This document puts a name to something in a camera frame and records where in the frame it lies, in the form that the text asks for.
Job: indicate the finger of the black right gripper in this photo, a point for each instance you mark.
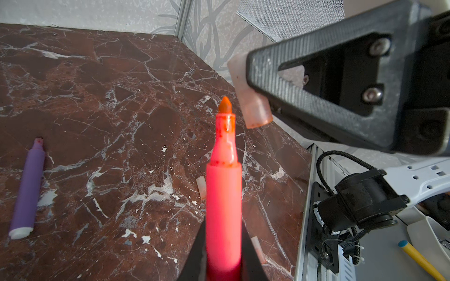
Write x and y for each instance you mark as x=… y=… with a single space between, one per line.
x=379 y=80

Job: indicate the white wire mesh basket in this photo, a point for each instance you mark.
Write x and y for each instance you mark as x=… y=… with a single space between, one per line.
x=284 y=19

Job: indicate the aluminium frame corner post right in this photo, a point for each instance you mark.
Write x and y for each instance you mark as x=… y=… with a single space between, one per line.
x=183 y=17

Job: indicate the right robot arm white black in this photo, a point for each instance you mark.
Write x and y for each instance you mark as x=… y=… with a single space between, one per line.
x=363 y=202

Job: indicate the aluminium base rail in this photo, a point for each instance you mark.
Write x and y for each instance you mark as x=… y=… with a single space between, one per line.
x=308 y=268

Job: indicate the translucent pen cap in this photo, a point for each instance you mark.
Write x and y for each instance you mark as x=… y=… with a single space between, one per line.
x=257 y=247
x=202 y=189
x=255 y=107

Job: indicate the pink red marker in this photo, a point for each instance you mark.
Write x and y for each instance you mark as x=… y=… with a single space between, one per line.
x=223 y=203

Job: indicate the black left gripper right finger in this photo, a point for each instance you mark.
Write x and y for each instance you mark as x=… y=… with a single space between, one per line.
x=251 y=268

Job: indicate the purple marker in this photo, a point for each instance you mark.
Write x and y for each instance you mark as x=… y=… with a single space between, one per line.
x=26 y=204

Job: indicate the yellow pencil blue tip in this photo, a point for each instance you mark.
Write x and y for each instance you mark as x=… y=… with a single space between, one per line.
x=420 y=260

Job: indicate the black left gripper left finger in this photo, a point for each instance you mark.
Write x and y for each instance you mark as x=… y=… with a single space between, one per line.
x=195 y=267

